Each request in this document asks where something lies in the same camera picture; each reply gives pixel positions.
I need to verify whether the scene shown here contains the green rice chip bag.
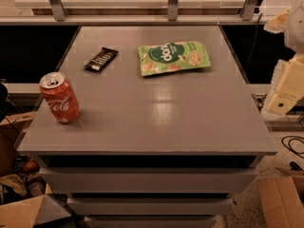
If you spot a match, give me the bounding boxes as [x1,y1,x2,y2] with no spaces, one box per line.
[138,41,211,76]

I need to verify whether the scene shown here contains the black chocolate bar wrapper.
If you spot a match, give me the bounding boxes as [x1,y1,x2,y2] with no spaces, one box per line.
[85,47,118,72]

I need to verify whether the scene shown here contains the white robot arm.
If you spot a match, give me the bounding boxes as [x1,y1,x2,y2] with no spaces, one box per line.
[261,0,304,118]

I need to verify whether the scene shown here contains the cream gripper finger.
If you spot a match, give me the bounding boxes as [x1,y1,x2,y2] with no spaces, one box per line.
[264,54,304,115]

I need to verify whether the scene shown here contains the red coke can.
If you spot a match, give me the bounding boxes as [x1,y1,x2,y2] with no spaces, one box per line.
[40,72,81,124]

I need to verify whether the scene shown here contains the cardboard box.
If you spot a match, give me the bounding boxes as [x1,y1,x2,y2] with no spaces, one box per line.
[256,169,304,228]
[0,112,71,228]

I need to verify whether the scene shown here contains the cardboard box right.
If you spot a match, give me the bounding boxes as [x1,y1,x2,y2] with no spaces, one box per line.
[256,169,304,228]

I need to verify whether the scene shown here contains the cardboard box left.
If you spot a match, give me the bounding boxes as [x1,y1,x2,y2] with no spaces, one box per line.
[0,112,71,228]

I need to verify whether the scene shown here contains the metal railing frame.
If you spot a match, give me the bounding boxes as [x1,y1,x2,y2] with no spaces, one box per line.
[0,0,304,27]

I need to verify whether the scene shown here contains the grey drawer cabinet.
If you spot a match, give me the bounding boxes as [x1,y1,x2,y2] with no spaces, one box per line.
[19,26,277,228]

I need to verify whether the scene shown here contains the black cable on floor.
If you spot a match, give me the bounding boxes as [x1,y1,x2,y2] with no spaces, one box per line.
[280,135,304,160]

